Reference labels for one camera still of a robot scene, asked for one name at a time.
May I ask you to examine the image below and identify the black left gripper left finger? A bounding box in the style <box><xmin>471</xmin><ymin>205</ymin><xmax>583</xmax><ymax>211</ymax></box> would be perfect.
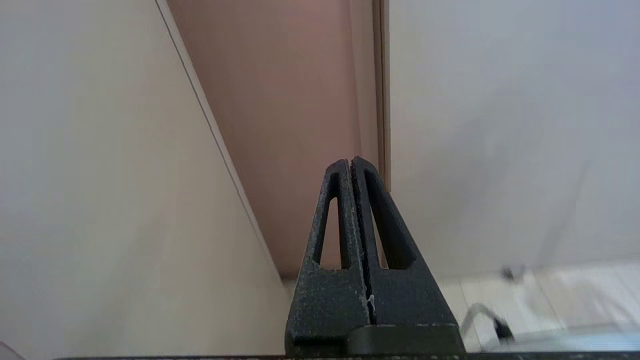
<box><xmin>284</xmin><ymin>159</ymin><xmax>372</xmax><ymax>356</ymax></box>

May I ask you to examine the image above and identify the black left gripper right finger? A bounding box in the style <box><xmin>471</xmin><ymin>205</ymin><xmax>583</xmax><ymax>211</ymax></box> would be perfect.
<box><xmin>346</xmin><ymin>156</ymin><xmax>467</xmax><ymax>356</ymax></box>

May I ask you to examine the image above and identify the black cable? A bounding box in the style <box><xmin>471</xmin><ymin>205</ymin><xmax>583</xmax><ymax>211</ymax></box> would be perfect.
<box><xmin>460</xmin><ymin>302</ymin><xmax>516</xmax><ymax>346</ymax></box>

